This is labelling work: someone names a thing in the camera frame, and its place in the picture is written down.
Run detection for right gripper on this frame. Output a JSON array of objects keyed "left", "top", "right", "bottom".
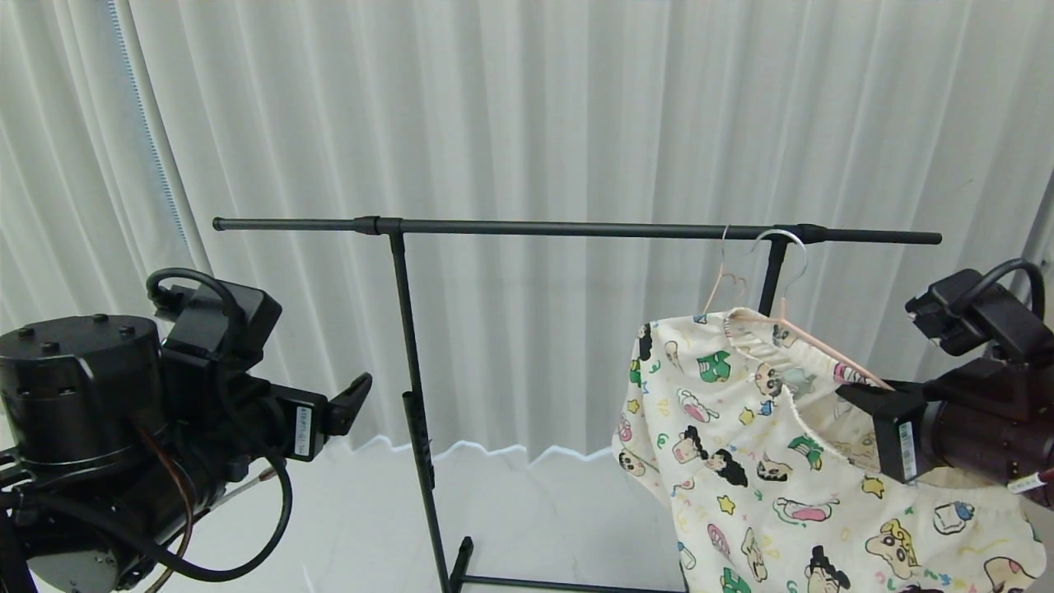
[{"left": 874, "top": 362, "right": 1054, "bottom": 503}]

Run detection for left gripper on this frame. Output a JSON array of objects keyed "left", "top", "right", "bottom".
[{"left": 161, "top": 367, "right": 373, "bottom": 495}]

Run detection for pink clothes hanger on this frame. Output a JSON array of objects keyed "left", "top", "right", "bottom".
[
  {"left": 700, "top": 224, "right": 750, "bottom": 318},
  {"left": 729, "top": 229, "right": 896, "bottom": 390}
]

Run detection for cream printed shorts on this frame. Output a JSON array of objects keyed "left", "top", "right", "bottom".
[{"left": 613, "top": 309, "right": 1048, "bottom": 593}]

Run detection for black clothes rack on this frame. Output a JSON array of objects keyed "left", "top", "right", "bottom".
[{"left": 212, "top": 216, "right": 942, "bottom": 593}]

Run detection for black cable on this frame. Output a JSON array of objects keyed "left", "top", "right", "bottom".
[
  {"left": 146, "top": 268, "right": 248, "bottom": 334},
  {"left": 955, "top": 258, "right": 1047, "bottom": 324},
  {"left": 0, "top": 395, "right": 295, "bottom": 583}
]

